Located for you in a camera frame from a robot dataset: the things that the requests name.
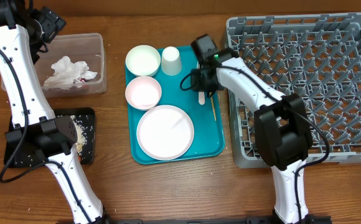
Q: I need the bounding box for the grey dishwasher rack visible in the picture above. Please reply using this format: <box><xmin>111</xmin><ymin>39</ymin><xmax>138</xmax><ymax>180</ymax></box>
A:
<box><xmin>223</xmin><ymin>13</ymin><xmax>361</xmax><ymax>163</ymax></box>

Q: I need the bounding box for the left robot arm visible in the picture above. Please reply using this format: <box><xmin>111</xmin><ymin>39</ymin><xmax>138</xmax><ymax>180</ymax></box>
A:
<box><xmin>0</xmin><ymin>0</ymin><xmax>110</xmax><ymax>223</ymax></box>

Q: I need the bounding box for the white paper cup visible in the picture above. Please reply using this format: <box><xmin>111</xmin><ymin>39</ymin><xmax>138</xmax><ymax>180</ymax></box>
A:
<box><xmin>161</xmin><ymin>46</ymin><xmax>182</xmax><ymax>76</ymax></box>

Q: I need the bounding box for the wooden chopstick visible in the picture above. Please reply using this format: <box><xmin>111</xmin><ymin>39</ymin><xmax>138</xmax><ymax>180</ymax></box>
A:
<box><xmin>210</xmin><ymin>97</ymin><xmax>217</xmax><ymax>122</ymax></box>

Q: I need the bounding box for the teal serving tray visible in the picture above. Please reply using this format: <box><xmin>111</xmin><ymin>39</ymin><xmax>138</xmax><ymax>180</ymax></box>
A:
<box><xmin>124</xmin><ymin>45</ymin><xmax>226</xmax><ymax>166</ymax></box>

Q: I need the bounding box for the rice and peanut pile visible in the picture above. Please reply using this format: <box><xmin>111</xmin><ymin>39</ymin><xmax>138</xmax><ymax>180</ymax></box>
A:
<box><xmin>70</xmin><ymin>115</ymin><xmax>87</xmax><ymax>156</ymax></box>

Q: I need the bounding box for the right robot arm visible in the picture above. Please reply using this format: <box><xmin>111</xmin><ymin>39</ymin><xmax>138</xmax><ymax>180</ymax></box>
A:
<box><xmin>188</xmin><ymin>34</ymin><xmax>312</xmax><ymax>223</ymax></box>

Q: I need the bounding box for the white plastic fork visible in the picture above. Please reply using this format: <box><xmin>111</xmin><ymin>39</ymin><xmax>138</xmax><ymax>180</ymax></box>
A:
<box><xmin>198</xmin><ymin>91</ymin><xmax>205</xmax><ymax>105</ymax></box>

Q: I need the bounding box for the clear plastic bin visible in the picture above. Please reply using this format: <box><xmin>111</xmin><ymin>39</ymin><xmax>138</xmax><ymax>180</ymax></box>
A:
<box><xmin>35</xmin><ymin>33</ymin><xmax>106</xmax><ymax>98</ymax></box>

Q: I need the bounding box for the white napkin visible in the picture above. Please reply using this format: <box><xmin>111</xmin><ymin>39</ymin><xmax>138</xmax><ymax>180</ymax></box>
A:
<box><xmin>44</xmin><ymin>56</ymin><xmax>88</xmax><ymax>86</ymax></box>
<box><xmin>73</xmin><ymin>61</ymin><xmax>98</xmax><ymax>83</ymax></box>

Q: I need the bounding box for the white round plate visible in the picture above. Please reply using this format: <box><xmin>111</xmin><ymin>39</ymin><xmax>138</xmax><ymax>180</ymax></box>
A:
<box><xmin>136</xmin><ymin>105</ymin><xmax>195</xmax><ymax>161</ymax></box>

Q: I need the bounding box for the white bowl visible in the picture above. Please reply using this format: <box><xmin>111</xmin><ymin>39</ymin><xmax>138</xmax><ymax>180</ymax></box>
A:
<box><xmin>125</xmin><ymin>77</ymin><xmax>162</xmax><ymax>111</ymax></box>
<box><xmin>125</xmin><ymin>45</ymin><xmax>161</xmax><ymax>77</ymax></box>

